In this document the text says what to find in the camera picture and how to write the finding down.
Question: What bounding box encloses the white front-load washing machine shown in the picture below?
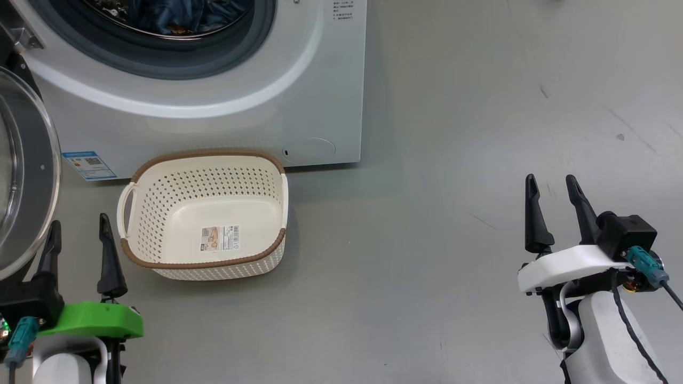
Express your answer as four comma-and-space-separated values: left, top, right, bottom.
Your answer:
0, 0, 368, 181

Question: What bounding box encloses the left cable with teal plug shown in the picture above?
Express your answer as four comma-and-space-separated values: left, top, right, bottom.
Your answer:
4, 316, 41, 384

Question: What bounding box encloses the blue energy label sticker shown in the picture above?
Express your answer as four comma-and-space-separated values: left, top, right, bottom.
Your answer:
61, 151, 118, 182

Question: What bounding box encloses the silver metal door hinge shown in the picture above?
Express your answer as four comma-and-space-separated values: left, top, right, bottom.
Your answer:
0, 11, 43, 54

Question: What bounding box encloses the paper label in basket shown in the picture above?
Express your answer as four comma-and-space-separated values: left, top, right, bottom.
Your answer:
201, 225, 241, 252

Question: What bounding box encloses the washing machine door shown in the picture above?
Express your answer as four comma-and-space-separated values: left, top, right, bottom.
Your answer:
0, 51, 62, 283

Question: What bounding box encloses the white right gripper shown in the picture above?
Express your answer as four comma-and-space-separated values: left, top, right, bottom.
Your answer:
517, 174, 636, 294

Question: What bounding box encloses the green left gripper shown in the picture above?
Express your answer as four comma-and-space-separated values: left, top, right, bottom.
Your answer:
32, 213, 145, 340

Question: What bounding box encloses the stainless steel washing machine drum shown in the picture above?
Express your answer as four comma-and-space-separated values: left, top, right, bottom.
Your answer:
80, 0, 256, 41

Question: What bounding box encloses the cream perforated laundry basket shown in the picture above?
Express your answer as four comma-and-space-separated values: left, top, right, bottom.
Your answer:
116, 149, 290, 282

